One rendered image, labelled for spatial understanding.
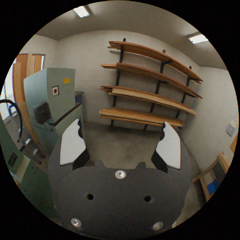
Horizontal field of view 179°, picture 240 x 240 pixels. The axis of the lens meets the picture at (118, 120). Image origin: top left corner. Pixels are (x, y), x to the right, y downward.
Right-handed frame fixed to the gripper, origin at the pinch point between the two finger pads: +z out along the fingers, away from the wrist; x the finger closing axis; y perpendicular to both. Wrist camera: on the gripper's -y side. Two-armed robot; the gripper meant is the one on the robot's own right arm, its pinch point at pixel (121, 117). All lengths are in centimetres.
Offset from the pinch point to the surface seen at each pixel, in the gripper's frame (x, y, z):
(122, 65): 1, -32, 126
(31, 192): -68, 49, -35
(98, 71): -56, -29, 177
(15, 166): -78, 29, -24
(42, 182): -72, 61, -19
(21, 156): -80, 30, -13
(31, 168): -70, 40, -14
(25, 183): -68, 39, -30
